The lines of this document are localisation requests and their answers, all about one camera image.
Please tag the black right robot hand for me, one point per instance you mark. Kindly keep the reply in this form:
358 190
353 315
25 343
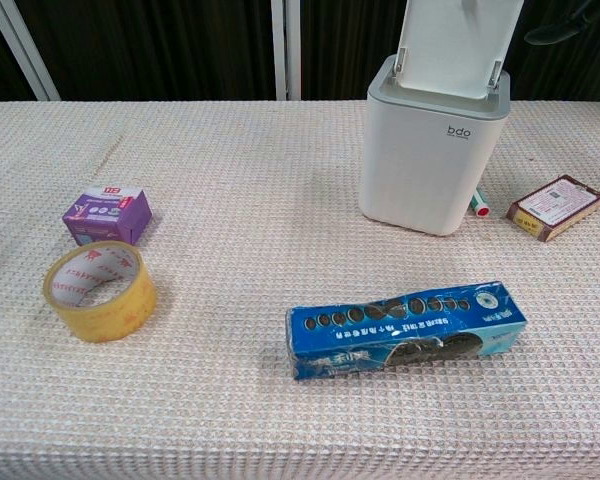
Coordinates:
565 27

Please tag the white plastic bin lid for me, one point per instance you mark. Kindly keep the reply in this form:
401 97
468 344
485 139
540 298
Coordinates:
447 45

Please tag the white lidded trash bin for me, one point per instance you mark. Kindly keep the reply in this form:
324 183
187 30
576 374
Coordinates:
420 165

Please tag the brown and white box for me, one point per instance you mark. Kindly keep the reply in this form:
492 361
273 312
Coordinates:
555 205

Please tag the green and white marker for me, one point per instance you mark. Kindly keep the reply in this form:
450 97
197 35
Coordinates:
480 205

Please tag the blue Oreo cookie box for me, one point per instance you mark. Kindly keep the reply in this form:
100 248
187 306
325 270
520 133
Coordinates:
405 327

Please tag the small purple cardboard box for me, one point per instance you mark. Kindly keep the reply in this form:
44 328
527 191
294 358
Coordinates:
105 217

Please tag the white waffle-weave tablecloth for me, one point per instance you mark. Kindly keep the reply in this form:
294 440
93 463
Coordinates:
230 400

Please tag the yellow packing tape roll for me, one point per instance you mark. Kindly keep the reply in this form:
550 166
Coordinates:
130 305

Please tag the white metal frame post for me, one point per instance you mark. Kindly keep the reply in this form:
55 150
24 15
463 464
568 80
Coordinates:
22 47
285 47

